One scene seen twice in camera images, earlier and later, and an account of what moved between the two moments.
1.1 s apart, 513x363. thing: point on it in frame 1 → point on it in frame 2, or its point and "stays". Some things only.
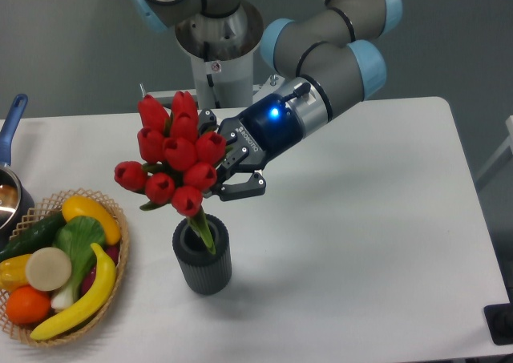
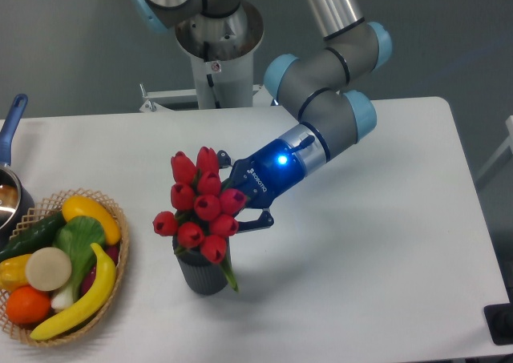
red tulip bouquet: (179, 161) → (204, 214)
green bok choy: (79, 237) stays
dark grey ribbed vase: (203, 272) stays
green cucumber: (38, 235) stays
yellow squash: (74, 206) stays
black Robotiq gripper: (268, 127) → (265, 176)
